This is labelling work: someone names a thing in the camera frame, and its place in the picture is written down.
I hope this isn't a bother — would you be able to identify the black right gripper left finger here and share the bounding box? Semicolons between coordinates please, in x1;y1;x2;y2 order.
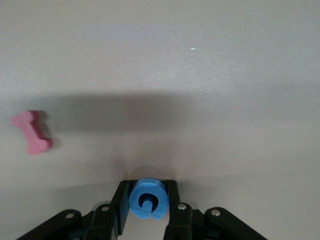
16;180;131;240

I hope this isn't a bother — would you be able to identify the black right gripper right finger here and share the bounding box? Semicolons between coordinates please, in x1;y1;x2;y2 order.
162;179;268;240

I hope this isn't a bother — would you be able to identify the blue foam letter G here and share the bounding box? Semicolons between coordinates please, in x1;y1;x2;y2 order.
128;177;169;221

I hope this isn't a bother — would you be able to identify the red foam letter I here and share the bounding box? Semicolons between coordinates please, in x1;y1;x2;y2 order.
10;110;54;156

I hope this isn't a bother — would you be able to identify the brown table cover sheet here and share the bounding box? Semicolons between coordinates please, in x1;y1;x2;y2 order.
0;0;320;240

